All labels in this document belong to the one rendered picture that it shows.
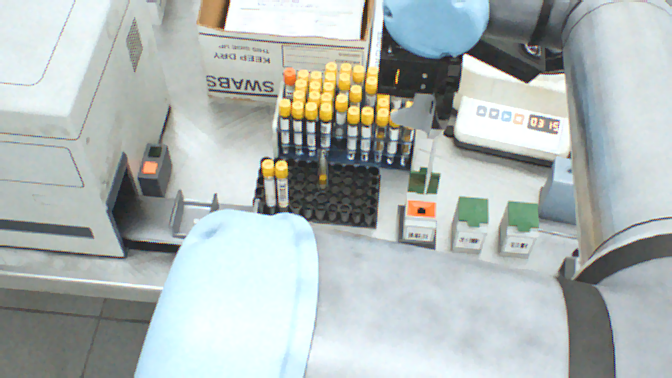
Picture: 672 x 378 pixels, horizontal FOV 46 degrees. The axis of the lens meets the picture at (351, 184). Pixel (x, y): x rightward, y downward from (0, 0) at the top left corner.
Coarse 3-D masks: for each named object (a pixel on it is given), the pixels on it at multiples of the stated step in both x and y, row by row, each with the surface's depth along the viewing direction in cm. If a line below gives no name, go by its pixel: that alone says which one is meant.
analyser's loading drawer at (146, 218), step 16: (128, 208) 105; (144, 208) 105; (160, 208) 105; (176, 208) 102; (192, 208) 105; (208, 208) 105; (224, 208) 105; (240, 208) 106; (256, 208) 103; (128, 224) 104; (144, 224) 104; (160, 224) 104; (176, 224) 102; (192, 224) 104; (144, 240) 103; (160, 240) 102; (176, 240) 102
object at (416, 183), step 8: (424, 168) 100; (432, 168) 100; (416, 176) 101; (424, 176) 101; (432, 176) 101; (408, 184) 102; (416, 184) 102; (424, 184) 102; (432, 184) 102; (416, 192) 103; (432, 192) 103
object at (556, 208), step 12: (552, 168) 106; (564, 168) 104; (552, 180) 104; (564, 180) 103; (540, 192) 113; (552, 192) 105; (564, 192) 104; (540, 204) 110; (552, 204) 107; (564, 204) 106; (540, 216) 110; (552, 216) 109; (564, 216) 108; (540, 228) 109; (552, 228) 109; (564, 228) 109; (576, 228) 109
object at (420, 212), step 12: (408, 192) 104; (408, 204) 102; (420, 204) 103; (432, 204) 103; (408, 216) 101; (420, 216) 101; (432, 216) 102; (408, 228) 102; (420, 228) 102; (432, 228) 102; (420, 240) 104; (432, 240) 104
